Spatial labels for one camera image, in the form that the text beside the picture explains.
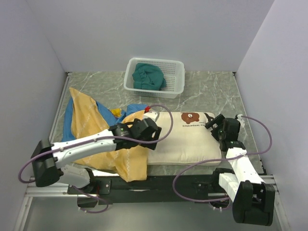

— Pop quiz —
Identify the cream pillow with bear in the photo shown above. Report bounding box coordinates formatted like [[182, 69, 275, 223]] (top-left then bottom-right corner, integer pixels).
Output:
[[148, 112, 221, 165]]

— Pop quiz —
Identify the blue yellow Pikachu pillowcase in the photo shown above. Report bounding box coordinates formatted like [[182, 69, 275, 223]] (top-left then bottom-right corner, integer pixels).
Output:
[[62, 88, 149, 182]]

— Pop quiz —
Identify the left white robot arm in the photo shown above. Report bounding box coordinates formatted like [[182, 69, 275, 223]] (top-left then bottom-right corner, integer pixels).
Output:
[[31, 118, 162, 193]]

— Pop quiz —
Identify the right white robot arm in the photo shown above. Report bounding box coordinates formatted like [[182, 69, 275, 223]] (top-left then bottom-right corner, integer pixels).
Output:
[[205, 114, 276, 226]]

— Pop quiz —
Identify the white plastic basket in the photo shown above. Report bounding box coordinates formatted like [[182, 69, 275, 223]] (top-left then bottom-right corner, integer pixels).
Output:
[[124, 58, 185, 99]]

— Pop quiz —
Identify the green cloth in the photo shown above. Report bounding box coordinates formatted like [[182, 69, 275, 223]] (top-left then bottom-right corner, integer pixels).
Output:
[[132, 63, 167, 90]]

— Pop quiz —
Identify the black base bar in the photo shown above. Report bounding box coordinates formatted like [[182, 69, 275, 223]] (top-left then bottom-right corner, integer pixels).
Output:
[[67, 174, 231, 209]]

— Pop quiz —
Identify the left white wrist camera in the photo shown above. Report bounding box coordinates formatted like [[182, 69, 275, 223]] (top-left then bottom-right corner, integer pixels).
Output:
[[142, 106, 159, 122]]

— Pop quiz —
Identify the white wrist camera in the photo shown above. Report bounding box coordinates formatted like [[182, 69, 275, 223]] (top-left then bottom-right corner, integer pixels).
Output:
[[235, 114, 245, 128], [142, 106, 159, 122]]

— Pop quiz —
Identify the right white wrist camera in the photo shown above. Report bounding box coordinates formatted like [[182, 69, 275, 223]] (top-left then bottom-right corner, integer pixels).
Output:
[[235, 114, 245, 128]]

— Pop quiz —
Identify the aluminium frame rail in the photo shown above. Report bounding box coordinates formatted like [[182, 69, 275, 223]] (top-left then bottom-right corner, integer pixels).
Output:
[[260, 175, 279, 194]]

